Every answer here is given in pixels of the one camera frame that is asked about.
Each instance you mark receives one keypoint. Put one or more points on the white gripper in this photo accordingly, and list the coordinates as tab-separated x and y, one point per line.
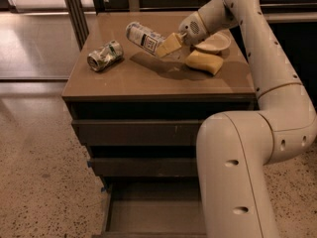
190	30

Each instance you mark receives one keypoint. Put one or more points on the clear blue plastic bottle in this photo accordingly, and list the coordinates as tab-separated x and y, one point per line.
144	37

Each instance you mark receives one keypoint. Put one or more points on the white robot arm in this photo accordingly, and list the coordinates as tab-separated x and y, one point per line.
233	147

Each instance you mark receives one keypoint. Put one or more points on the brown drawer cabinet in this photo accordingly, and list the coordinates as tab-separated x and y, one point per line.
141	87

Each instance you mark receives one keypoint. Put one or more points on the top drawer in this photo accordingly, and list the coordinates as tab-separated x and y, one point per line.
136	132

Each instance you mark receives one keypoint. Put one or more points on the middle drawer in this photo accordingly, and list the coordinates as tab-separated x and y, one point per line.
144	167

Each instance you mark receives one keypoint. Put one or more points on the open bottom drawer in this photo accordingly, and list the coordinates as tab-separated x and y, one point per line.
153	209

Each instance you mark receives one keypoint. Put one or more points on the yellow sponge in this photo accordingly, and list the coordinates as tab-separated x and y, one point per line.
203	61

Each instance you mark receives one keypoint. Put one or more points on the crushed green white can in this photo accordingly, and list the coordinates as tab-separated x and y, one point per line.
105	56

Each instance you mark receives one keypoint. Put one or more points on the blue tape piece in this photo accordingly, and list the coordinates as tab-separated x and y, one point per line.
89	164

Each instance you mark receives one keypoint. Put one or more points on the metal railing frame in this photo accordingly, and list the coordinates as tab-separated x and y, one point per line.
99	0

